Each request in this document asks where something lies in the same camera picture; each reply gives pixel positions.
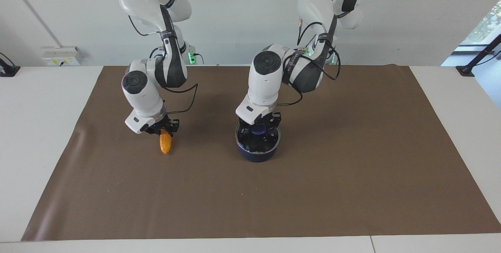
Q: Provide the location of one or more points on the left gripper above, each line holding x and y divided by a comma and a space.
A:
250, 111

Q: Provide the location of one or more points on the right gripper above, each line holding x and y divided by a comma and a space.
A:
137, 123

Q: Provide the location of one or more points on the glass lid purple knob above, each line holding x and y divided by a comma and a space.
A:
258, 131

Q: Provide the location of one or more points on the yellow corn cob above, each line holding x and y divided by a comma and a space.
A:
165, 145

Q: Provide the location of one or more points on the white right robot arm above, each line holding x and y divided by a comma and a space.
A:
143, 92

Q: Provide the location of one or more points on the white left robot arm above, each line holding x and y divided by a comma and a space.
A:
266, 76

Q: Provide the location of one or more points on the brown table mat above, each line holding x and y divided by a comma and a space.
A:
313, 190

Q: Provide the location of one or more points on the white power strip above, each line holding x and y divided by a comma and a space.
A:
62, 56

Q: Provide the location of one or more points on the black stand with pole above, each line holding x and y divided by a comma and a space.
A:
465, 69

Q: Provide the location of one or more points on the window pane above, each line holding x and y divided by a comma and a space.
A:
485, 26

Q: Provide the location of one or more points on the small black clamp mount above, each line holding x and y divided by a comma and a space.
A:
8, 69

